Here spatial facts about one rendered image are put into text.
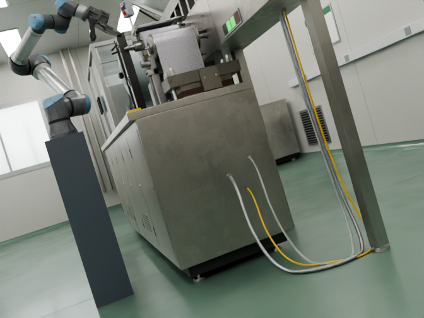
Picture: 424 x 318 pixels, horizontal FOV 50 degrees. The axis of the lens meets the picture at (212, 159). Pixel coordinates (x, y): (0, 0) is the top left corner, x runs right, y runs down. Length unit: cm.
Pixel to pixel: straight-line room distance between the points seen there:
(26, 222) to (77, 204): 562
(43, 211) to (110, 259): 558
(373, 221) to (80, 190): 143
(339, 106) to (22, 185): 663
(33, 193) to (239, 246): 601
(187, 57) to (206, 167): 67
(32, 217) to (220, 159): 603
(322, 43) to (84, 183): 136
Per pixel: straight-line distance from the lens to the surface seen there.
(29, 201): 805
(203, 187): 226
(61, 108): 254
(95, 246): 249
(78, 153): 247
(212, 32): 263
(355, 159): 201
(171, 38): 260
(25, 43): 270
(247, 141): 234
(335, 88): 200
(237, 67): 245
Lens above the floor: 67
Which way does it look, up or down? 2 degrees down
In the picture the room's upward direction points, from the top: 17 degrees counter-clockwise
